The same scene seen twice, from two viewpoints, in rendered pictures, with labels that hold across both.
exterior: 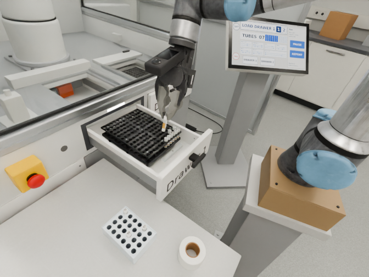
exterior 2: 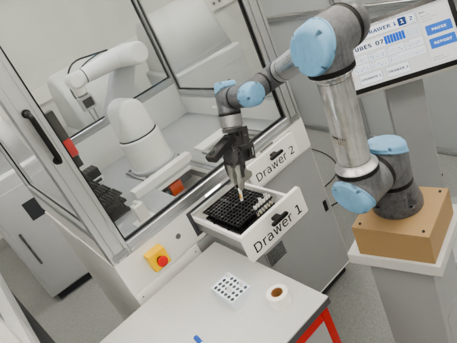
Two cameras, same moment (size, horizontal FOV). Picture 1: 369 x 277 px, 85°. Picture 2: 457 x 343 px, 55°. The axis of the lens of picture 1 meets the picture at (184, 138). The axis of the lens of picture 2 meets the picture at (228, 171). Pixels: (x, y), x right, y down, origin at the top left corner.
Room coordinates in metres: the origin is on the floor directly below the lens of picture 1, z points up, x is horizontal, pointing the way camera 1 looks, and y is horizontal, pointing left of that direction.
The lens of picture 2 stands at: (-0.63, -0.63, 1.75)
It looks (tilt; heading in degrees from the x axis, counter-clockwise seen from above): 26 degrees down; 33
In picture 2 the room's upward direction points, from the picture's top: 25 degrees counter-clockwise
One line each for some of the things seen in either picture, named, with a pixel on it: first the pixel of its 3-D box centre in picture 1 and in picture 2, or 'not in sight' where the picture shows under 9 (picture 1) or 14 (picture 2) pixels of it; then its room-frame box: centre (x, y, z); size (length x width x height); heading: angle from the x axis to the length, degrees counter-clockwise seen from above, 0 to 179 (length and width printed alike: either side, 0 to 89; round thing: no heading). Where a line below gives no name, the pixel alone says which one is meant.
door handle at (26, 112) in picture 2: not in sight; (43, 138); (0.23, 0.45, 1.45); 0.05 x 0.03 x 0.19; 61
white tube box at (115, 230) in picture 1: (129, 233); (232, 290); (0.25, 0.11, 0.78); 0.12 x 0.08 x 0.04; 59
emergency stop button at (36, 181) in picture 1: (35, 180); (162, 260); (0.31, 0.38, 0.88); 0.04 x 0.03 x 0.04; 151
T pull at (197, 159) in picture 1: (195, 158); (277, 218); (0.45, -0.04, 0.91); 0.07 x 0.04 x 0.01; 151
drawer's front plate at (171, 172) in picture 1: (187, 161); (275, 223); (0.46, -0.02, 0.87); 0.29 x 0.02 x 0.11; 151
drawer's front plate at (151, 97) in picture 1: (169, 95); (273, 159); (0.89, 0.11, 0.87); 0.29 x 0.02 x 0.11; 151
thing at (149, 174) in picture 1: (140, 136); (238, 211); (0.57, 0.16, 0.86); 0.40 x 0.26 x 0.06; 61
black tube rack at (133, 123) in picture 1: (141, 136); (239, 211); (0.56, 0.15, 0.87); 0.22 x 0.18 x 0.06; 61
